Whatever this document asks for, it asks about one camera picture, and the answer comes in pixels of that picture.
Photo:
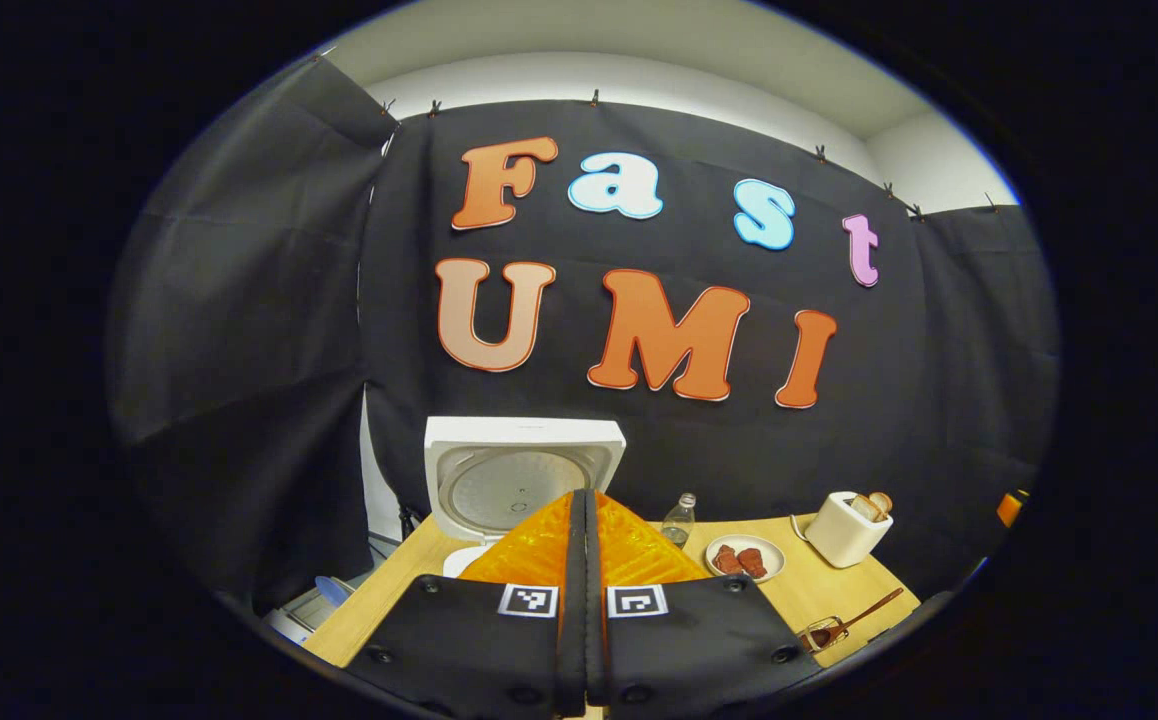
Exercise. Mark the black backdrop cloth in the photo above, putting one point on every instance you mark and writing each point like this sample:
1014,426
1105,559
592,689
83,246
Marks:
239,300

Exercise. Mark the row of small cloth clips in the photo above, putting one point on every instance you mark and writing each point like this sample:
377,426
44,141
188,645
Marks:
594,97

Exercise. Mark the toasted bread slice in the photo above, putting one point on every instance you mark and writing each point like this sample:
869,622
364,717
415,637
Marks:
876,503

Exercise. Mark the red meat piece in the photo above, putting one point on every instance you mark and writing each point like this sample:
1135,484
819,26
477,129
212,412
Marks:
751,563
727,558

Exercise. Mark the wooden spoon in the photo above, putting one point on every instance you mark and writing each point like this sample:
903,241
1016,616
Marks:
874,607

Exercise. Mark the white rice cooker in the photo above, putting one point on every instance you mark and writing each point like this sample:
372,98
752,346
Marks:
519,450

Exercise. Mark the pale blue plastic item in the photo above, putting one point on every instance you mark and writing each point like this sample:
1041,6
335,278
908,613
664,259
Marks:
331,590

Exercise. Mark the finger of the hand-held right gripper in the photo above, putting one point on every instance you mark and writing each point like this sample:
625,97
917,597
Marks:
1011,507

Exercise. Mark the cream toaster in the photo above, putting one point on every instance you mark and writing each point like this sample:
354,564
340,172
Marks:
839,535

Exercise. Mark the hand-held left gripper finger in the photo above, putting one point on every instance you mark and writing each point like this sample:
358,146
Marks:
596,640
575,640

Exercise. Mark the white plate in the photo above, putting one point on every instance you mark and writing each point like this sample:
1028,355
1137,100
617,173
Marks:
744,577

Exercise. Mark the clear water bottle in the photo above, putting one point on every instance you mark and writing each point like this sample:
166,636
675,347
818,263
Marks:
679,525

